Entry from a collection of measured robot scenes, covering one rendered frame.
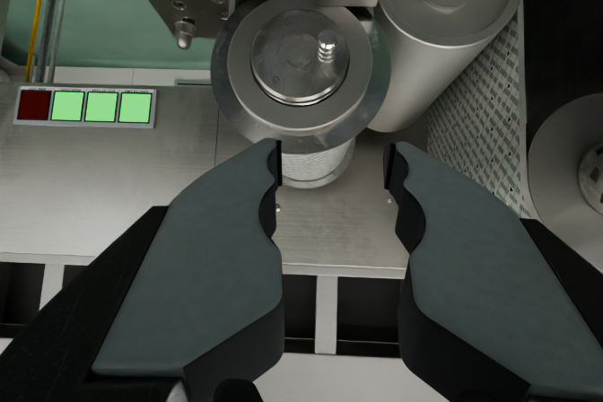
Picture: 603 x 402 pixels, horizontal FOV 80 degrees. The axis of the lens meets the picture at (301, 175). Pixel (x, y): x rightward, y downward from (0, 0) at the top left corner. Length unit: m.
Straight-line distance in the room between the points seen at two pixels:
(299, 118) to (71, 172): 0.52
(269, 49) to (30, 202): 0.57
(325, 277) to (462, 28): 0.42
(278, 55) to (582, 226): 0.27
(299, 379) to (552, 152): 0.48
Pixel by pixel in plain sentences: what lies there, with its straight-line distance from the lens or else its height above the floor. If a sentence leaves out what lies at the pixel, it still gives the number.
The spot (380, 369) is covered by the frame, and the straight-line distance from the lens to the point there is 0.65.
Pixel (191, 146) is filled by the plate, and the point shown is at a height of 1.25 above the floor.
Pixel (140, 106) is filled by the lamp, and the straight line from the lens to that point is 0.70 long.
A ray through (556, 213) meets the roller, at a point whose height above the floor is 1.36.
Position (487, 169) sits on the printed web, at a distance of 0.38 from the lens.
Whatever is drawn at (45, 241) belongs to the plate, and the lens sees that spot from 0.75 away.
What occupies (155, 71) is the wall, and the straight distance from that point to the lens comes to 3.50.
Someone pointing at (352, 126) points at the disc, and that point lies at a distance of 0.29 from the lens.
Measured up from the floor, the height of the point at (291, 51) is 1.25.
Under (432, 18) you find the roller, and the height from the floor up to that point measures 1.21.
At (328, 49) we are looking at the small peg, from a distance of 0.26.
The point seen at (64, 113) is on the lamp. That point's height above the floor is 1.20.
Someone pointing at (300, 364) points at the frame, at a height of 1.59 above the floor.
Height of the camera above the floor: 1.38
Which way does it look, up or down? 8 degrees down
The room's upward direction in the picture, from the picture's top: 178 degrees counter-clockwise
